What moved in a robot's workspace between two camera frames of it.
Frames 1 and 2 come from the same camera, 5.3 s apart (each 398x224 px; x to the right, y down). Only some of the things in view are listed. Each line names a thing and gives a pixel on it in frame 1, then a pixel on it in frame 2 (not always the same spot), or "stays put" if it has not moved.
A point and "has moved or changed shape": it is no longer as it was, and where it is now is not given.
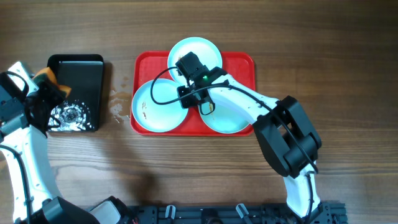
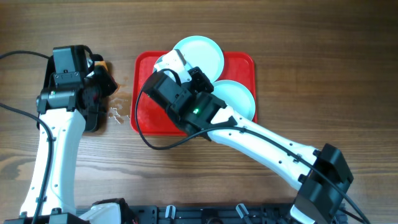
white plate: (158, 117) to (172, 61)
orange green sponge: (48, 73) has moved or changed shape
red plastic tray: (145, 66) stays put
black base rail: (325, 213) stays put
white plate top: (208, 53) stays put
